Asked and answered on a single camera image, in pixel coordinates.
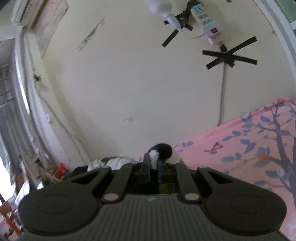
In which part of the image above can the black tape cross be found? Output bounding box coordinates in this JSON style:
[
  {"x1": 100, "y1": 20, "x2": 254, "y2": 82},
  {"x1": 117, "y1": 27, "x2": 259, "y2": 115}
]
[{"x1": 202, "y1": 37, "x2": 257, "y2": 70}]

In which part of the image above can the white plug adapter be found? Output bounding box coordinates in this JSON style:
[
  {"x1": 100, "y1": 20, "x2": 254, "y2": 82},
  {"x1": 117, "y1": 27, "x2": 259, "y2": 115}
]
[{"x1": 144, "y1": 0, "x2": 182, "y2": 30}]

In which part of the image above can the white power strip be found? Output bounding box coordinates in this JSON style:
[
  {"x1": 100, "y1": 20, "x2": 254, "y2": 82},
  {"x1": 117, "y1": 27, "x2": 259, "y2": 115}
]
[{"x1": 190, "y1": 3, "x2": 223, "y2": 46}]

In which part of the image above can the grey power cable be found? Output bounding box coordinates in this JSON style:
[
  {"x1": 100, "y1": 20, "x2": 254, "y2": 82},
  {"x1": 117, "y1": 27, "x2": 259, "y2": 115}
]
[{"x1": 217, "y1": 44, "x2": 228, "y2": 127}]

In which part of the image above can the white patterned pillow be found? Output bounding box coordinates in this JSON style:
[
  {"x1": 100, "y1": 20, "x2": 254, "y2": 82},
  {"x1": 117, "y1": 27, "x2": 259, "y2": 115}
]
[{"x1": 87, "y1": 157, "x2": 133, "y2": 172}]

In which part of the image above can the black tape strip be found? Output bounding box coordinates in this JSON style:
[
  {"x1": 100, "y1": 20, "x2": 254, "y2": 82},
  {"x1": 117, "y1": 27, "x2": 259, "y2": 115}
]
[{"x1": 161, "y1": 11, "x2": 194, "y2": 48}]

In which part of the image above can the green black white knit sweater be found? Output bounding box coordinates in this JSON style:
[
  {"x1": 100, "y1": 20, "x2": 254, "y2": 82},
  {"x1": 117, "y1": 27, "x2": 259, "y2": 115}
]
[{"x1": 148, "y1": 143, "x2": 183, "y2": 170}]

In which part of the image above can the white window frame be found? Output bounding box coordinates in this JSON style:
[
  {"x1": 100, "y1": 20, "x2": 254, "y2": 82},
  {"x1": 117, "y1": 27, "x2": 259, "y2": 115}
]
[{"x1": 254, "y1": 1, "x2": 295, "y2": 78}]

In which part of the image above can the pink floral bed sheet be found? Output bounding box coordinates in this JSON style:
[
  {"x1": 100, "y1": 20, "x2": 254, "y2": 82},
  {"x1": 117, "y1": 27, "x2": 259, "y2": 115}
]
[{"x1": 135, "y1": 97, "x2": 296, "y2": 241}]

